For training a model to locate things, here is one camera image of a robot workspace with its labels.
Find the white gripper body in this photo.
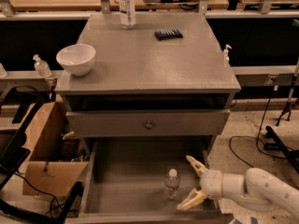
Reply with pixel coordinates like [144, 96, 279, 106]
[200, 169, 222, 200]

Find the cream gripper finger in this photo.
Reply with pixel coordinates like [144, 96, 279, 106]
[177, 189, 206, 211]
[186, 155, 207, 175]

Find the small clear water bottle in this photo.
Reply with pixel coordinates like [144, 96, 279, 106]
[164, 168, 180, 200]

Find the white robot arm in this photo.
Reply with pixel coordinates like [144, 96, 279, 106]
[177, 155, 299, 219]

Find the grey top drawer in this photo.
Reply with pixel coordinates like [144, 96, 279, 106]
[66, 109, 230, 137]

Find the grey open middle drawer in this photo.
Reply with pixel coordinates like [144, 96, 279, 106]
[65, 141, 234, 224]

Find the small white pump bottle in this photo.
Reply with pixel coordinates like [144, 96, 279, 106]
[223, 44, 232, 63]

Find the grey wooden drawer cabinet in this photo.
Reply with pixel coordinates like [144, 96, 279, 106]
[56, 12, 240, 148]

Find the tall clear water bottle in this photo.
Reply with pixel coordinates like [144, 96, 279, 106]
[119, 0, 135, 29]

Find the clear pump sanitizer bottle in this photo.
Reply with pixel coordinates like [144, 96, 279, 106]
[33, 54, 52, 78]

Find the black stand leg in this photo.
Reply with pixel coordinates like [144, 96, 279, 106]
[263, 126, 299, 174]

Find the black tripod stand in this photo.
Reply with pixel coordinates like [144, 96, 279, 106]
[276, 58, 299, 126]

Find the black snack bar packet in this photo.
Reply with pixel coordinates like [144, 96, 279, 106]
[154, 29, 183, 40]

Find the brown cardboard box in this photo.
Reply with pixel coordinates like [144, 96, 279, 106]
[23, 102, 88, 196]

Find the white ceramic bowl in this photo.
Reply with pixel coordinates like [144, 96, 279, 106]
[56, 44, 96, 76]

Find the black floor cable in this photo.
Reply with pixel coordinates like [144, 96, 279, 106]
[228, 77, 299, 168]

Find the black chair frame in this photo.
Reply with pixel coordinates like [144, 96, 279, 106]
[0, 86, 83, 224]

